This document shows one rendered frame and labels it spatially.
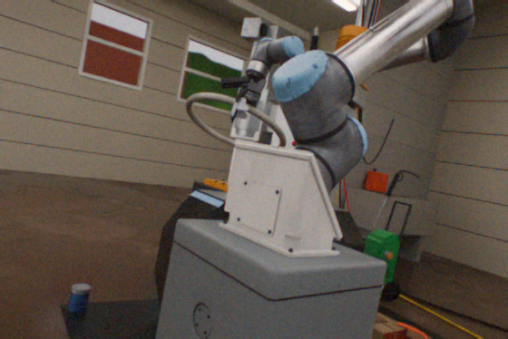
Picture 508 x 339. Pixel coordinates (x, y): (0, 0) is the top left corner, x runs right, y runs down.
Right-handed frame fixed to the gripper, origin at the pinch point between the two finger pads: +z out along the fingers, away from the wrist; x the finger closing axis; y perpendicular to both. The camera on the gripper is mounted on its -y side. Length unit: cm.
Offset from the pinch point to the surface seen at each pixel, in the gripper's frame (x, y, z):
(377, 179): 338, 162, -139
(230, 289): -55, 23, 60
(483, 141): 386, 310, -278
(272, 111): 130, 9, -72
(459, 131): 409, 284, -294
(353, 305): -47, 51, 53
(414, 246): 384, 250, -85
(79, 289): 88, -50, 91
